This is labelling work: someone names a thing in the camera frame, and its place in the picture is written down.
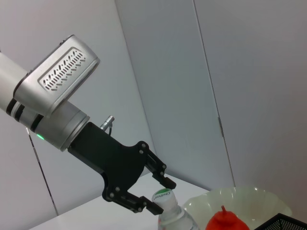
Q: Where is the black mesh pen holder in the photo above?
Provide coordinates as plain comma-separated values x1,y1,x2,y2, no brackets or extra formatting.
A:
254,212,307,230

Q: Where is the clear green-label water bottle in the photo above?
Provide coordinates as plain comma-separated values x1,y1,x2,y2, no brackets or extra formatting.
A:
151,188,200,230

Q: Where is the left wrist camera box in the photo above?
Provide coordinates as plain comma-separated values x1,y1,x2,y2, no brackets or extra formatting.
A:
13,34,101,118

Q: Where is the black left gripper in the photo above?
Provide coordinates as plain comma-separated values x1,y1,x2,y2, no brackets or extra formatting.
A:
68,121,177,216

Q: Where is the left arm cable with plug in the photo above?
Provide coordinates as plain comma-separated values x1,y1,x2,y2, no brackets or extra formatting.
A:
99,115,116,138

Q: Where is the pale green glass fruit plate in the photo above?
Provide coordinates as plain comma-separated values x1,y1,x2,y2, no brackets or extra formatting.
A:
182,185,293,230

